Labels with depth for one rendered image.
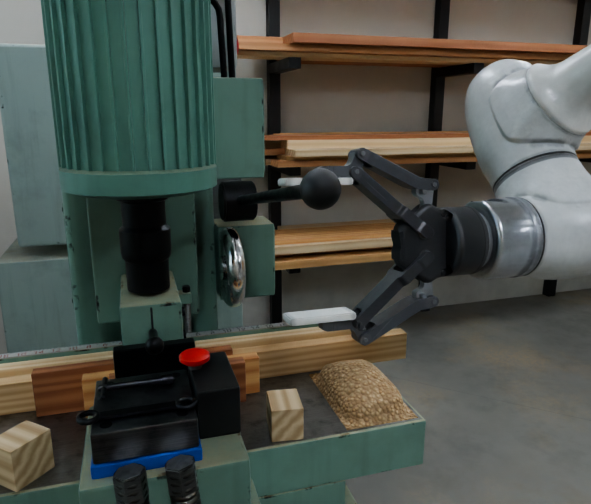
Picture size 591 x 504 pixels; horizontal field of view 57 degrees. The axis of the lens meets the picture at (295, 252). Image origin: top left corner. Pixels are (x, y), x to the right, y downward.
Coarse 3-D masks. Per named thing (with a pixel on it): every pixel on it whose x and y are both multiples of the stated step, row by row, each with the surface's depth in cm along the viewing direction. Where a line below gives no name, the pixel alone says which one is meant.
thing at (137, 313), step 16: (176, 288) 68; (128, 304) 62; (144, 304) 62; (160, 304) 62; (176, 304) 63; (128, 320) 62; (144, 320) 62; (160, 320) 63; (176, 320) 63; (128, 336) 62; (144, 336) 63; (160, 336) 63; (176, 336) 64
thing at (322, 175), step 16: (304, 176) 45; (320, 176) 44; (336, 176) 45; (224, 192) 78; (240, 192) 79; (256, 192) 80; (272, 192) 58; (288, 192) 52; (304, 192) 44; (320, 192) 43; (336, 192) 44; (224, 208) 78; (240, 208) 79; (256, 208) 80; (320, 208) 45
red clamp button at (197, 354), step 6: (192, 348) 53; (198, 348) 53; (180, 354) 52; (186, 354) 52; (192, 354) 52; (198, 354) 52; (204, 354) 52; (180, 360) 51; (186, 360) 51; (192, 360) 51; (198, 360) 51; (204, 360) 51; (192, 366) 51
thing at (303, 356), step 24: (336, 336) 77; (384, 336) 77; (264, 360) 72; (288, 360) 74; (312, 360) 75; (336, 360) 76; (384, 360) 78; (0, 384) 63; (24, 384) 64; (0, 408) 64; (24, 408) 65
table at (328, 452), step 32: (288, 384) 71; (0, 416) 64; (32, 416) 64; (64, 416) 64; (256, 416) 64; (320, 416) 64; (64, 448) 58; (256, 448) 58; (288, 448) 59; (320, 448) 60; (352, 448) 61; (384, 448) 62; (416, 448) 64; (64, 480) 53; (256, 480) 58; (288, 480) 60; (320, 480) 61
